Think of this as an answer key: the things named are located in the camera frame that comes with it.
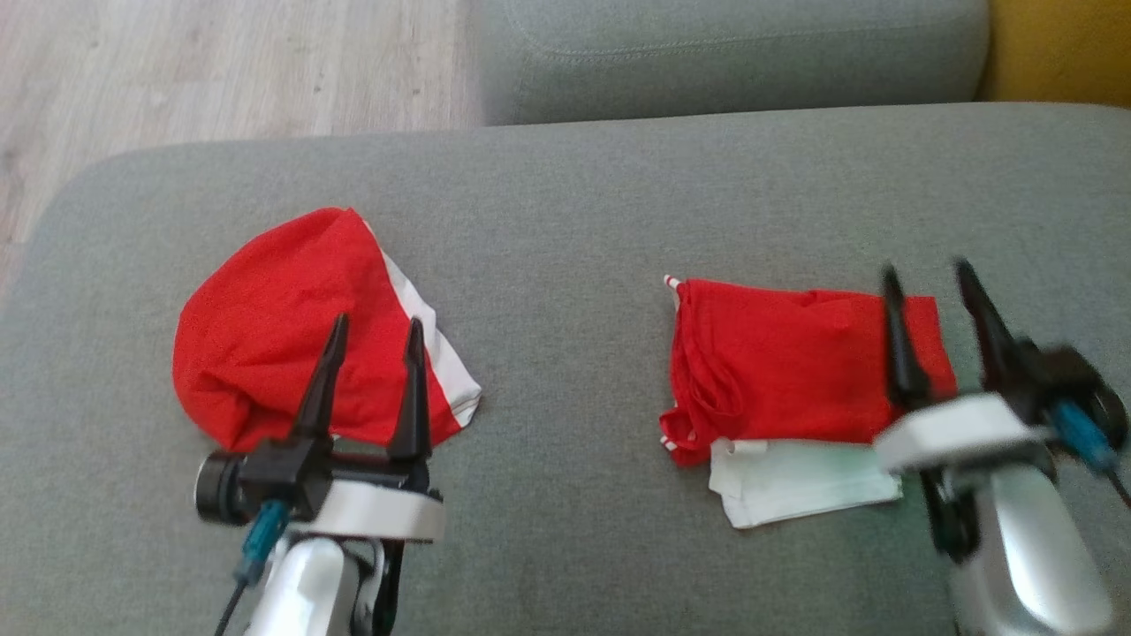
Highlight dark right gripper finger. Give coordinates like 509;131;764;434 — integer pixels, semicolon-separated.
956;259;1030;416
884;265;930;409

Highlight large grey sofa chaise cushion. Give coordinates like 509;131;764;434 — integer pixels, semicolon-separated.
0;102;1131;636

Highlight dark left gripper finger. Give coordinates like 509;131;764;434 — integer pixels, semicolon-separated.
292;314;350;443
389;320;434;462

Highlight right arm cable teal connector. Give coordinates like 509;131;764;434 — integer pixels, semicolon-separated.
1051;402;1131;509

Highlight red Bulls basketball jersey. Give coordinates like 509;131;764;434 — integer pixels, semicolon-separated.
658;274;960;531

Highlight red shorts with white stripe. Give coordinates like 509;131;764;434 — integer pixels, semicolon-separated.
172;208;482;453

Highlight yellow sofa back cushion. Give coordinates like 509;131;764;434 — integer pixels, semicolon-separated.
976;0;1131;109

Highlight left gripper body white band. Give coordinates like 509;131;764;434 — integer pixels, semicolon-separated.
296;437;445;542

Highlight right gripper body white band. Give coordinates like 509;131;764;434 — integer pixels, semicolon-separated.
875;393;1057;472

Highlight left arm cable teal connector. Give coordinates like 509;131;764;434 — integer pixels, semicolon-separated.
216;499;291;636

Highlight grey sofa seat cushion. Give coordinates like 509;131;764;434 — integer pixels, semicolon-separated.
473;0;991;126

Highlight arm cable teal connector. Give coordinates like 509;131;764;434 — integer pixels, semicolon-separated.
216;499;291;636
1051;402;1131;509

